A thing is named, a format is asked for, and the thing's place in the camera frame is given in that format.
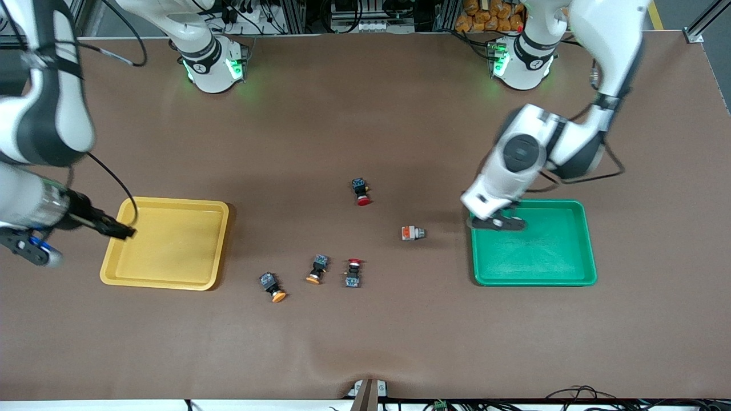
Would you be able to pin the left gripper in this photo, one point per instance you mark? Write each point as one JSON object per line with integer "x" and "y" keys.
{"x": 513, "y": 205}

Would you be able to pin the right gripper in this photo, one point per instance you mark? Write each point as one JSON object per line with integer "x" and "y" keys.
{"x": 81, "y": 211}

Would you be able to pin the push button with orange block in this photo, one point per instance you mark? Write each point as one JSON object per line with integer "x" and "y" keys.
{"x": 410, "y": 233}

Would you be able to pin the yellow mushroom push button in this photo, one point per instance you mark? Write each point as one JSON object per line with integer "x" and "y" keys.
{"x": 318, "y": 265}
{"x": 269, "y": 282}

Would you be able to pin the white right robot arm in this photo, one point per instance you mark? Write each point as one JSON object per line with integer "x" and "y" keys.
{"x": 54, "y": 125}

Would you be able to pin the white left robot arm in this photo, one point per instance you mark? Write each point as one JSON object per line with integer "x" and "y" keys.
{"x": 605, "y": 34}

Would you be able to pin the yellow plastic tray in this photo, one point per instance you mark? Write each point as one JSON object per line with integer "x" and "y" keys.
{"x": 171, "y": 251}

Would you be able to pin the green plastic tray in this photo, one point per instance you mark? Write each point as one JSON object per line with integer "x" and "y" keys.
{"x": 548, "y": 257}

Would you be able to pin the red mushroom push button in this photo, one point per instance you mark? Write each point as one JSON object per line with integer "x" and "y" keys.
{"x": 361, "y": 191}
{"x": 353, "y": 275}

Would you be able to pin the brown table mat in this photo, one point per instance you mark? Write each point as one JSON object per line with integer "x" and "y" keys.
{"x": 365, "y": 114}

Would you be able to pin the pile of orange parts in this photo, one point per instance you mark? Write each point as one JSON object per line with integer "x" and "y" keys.
{"x": 485, "y": 17}

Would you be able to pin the white power strip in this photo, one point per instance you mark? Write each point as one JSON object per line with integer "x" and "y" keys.
{"x": 371, "y": 25}

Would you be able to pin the small green terminal connector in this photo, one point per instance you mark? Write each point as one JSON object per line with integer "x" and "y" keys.
{"x": 440, "y": 406}

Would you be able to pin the aluminium equipment rack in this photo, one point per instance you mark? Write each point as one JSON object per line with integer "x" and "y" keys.
{"x": 297, "y": 14}

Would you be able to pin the metal clamp bracket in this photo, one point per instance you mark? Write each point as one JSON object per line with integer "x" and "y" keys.
{"x": 368, "y": 397}

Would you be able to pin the aluminium frame post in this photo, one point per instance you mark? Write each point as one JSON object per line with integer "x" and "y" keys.
{"x": 705, "y": 23}

